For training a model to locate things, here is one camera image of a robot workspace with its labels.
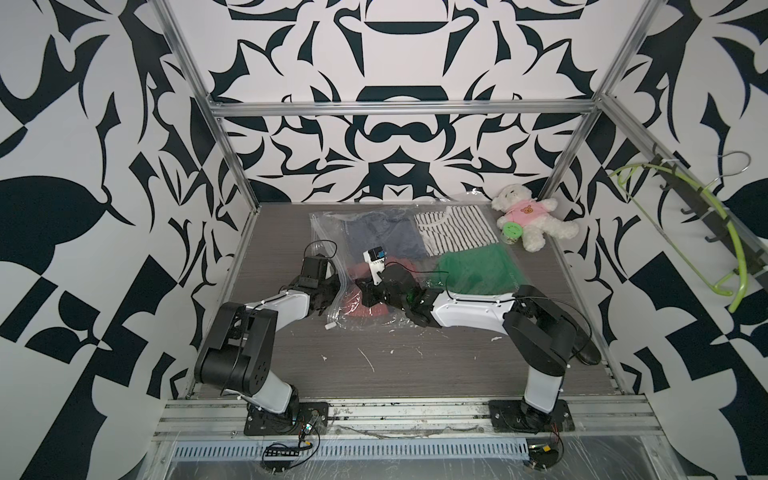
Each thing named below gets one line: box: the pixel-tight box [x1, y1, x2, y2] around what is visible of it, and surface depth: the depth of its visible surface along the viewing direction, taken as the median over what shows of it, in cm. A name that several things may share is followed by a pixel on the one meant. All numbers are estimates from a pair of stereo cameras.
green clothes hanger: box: [608, 164, 748, 313], surface depth 56 cm
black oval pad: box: [572, 326, 601, 365], surface depth 85 cm
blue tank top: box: [343, 208, 427, 261], surface depth 107 cm
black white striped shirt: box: [414, 205, 499, 257], surface depth 114 cm
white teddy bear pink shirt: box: [491, 184, 579, 253], surface depth 110 cm
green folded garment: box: [437, 243, 524, 295], surface depth 101 cm
